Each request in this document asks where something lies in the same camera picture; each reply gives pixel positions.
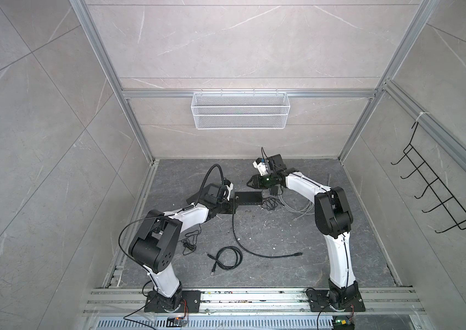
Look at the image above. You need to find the flat dark grey network switch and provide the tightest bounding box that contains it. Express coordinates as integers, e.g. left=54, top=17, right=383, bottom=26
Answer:
left=186, top=192, right=204, bottom=205

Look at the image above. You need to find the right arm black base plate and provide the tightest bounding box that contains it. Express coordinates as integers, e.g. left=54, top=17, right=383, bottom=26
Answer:
left=305, top=288, right=366, bottom=312

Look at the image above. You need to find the aluminium mounting rail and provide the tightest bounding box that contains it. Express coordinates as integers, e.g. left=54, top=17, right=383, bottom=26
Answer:
left=81, top=287, right=426, bottom=316

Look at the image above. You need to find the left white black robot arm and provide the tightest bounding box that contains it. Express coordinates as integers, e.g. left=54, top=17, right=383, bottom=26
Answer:
left=124, top=164, right=234, bottom=305

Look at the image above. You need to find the black wire hook rack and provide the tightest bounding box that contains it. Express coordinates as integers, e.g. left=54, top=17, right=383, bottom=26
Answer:
left=390, top=122, right=466, bottom=234

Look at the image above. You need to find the white wire mesh basket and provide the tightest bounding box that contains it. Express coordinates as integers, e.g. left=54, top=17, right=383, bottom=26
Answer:
left=190, top=92, right=291, bottom=130

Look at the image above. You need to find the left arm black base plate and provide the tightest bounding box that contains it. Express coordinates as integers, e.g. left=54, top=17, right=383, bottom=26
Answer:
left=144, top=290, right=201, bottom=313

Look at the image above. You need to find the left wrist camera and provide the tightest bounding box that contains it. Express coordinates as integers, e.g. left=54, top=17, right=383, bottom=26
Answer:
left=222, top=178, right=234, bottom=201

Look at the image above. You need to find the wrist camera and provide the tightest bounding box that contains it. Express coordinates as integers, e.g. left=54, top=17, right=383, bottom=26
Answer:
left=222, top=178, right=234, bottom=201
left=253, top=158, right=269, bottom=176

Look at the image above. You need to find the long black ethernet cable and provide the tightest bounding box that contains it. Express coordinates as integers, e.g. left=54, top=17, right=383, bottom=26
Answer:
left=232, top=197, right=303, bottom=259

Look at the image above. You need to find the black power adapter with cable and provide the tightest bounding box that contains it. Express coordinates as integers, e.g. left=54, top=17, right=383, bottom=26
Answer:
left=261, top=185, right=284, bottom=211

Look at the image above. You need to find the coiled short black cable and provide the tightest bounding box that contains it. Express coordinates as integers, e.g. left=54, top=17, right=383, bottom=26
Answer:
left=207, top=245, right=244, bottom=276

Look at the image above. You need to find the grey ethernet cable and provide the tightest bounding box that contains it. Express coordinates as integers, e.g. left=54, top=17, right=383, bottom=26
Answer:
left=278, top=172, right=333, bottom=221

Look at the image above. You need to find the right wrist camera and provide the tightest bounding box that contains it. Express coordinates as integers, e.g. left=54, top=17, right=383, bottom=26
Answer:
left=253, top=158, right=269, bottom=176

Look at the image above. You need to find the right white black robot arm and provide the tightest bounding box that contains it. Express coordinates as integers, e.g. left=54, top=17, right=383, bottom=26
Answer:
left=250, top=154, right=359, bottom=310

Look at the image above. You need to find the ribbed black network switch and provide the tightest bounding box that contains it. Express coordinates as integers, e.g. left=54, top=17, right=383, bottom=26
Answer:
left=234, top=191, right=263, bottom=206

